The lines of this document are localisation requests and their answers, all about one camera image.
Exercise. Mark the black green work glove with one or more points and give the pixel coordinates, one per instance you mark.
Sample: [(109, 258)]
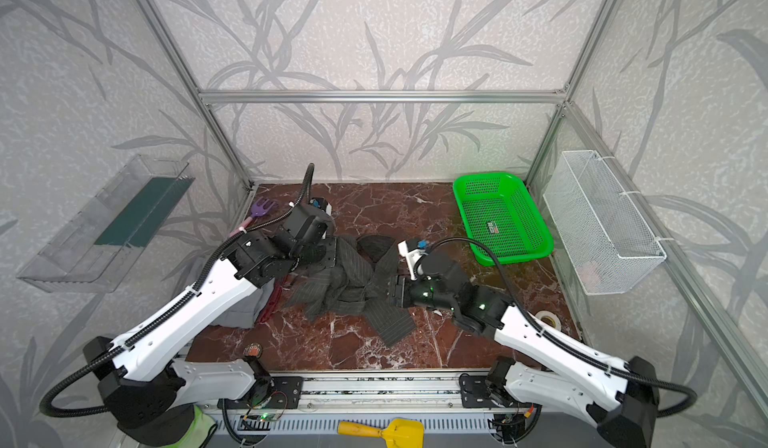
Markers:
[(154, 426)]

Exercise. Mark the dark grey striped shirt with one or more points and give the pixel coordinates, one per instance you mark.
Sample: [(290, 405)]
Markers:
[(358, 284)]

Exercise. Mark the white tape roll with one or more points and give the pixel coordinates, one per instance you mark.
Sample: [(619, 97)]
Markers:
[(549, 319)]

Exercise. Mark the small round orange lid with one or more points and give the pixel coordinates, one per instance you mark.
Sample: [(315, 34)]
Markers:
[(253, 350)]

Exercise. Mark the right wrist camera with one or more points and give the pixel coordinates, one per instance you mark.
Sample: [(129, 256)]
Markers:
[(412, 251)]

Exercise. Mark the yellow toy shovel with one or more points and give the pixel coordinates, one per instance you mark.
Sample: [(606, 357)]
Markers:
[(400, 433)]

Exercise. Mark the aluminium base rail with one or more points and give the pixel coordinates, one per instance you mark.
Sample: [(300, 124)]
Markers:
[(356, 393)]

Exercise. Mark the white wire mesh basket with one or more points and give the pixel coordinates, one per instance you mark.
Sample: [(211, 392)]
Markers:
[(608, 242)]

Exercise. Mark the green plastic basket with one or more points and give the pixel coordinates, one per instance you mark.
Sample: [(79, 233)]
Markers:
[(497, 210)]

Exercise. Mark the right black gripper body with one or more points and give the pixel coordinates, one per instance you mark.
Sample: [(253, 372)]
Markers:
[(398, 290)]

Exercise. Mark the clear plastic wall bin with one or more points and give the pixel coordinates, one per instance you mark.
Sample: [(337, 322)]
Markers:
[(95, 250)]

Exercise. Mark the maroon folded shirt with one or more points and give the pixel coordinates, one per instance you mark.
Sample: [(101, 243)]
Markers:
[(273, 302)]

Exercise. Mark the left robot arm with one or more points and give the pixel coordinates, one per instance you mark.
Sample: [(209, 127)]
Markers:
[(149, 381)]

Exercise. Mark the purple pink toy rake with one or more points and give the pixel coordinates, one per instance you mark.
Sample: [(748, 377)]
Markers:
[(260, 208)]

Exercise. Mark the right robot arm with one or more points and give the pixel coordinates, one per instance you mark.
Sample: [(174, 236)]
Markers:
[(487, 312)]

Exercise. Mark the light grey folded shirt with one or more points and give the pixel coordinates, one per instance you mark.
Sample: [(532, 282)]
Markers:
[(242, 315)]

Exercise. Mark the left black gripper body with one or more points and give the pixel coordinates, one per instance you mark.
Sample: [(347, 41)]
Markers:
[(324, 250)]

